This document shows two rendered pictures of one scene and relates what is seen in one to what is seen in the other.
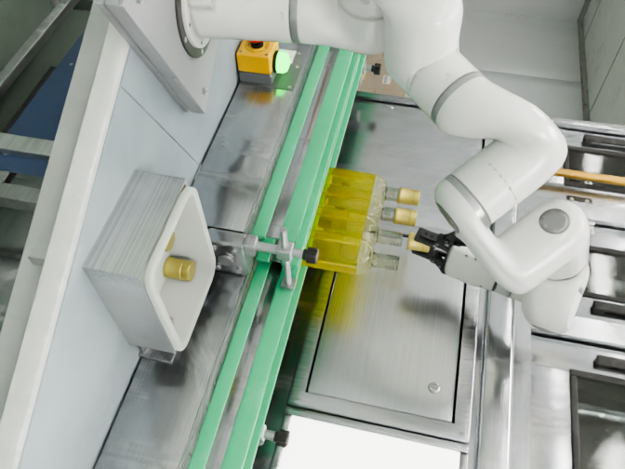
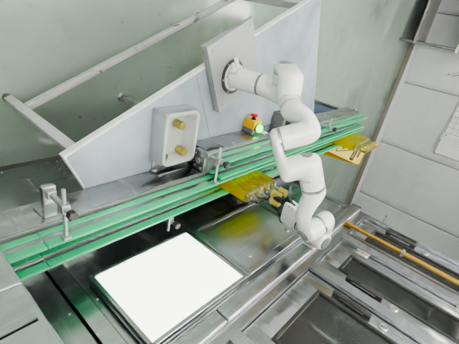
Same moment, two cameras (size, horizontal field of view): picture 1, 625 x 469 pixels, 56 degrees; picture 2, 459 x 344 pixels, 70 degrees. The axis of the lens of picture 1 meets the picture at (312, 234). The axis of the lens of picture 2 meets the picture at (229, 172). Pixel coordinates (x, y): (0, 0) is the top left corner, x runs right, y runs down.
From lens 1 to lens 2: 0.79 m
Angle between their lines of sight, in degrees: 32
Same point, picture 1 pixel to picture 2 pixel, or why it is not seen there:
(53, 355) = (128, 120)
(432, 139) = not seen: hidden behind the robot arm
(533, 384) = (296, 284)
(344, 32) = (270, 91)
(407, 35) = (281, 80)
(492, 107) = (296, 104)
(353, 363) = (223, 233)
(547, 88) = not seen: hidden behind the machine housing
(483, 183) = (285, 128)
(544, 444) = (285, 303)
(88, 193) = (169, 91)
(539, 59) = not seen: hidden behind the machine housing
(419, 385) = (244, 252)
